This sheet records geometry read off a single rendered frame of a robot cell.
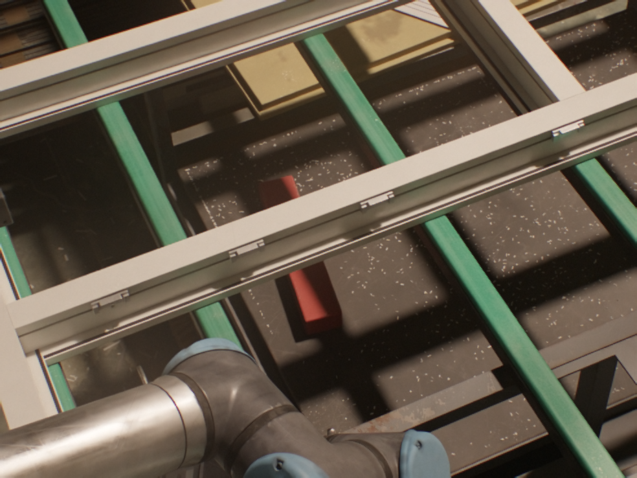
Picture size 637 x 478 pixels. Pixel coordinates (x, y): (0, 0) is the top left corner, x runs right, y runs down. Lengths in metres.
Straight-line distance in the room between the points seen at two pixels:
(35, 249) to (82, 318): 1.30
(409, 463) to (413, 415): 0.40
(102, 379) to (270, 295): 0.75
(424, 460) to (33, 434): 0.38
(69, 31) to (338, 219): 0.61
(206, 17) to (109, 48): 0.16
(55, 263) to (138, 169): 1.07
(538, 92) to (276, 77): 0.59
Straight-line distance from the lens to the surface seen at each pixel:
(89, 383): 2.71
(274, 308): 2.02
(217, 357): 1.25
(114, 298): 1.64
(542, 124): 1.81
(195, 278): 1.68
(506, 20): 1.96
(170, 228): 1.79
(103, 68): 1.95
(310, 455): 1.18
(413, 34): 2.37
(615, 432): 1.96
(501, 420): 1.91
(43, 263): 2.92
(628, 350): 1.68
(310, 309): 1.97
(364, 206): 1.70
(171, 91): 2.75
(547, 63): 1.89
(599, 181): 1.84
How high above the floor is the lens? 2.22
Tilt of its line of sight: 51 degrees down
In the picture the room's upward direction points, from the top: 3 degrees counter-clockwise
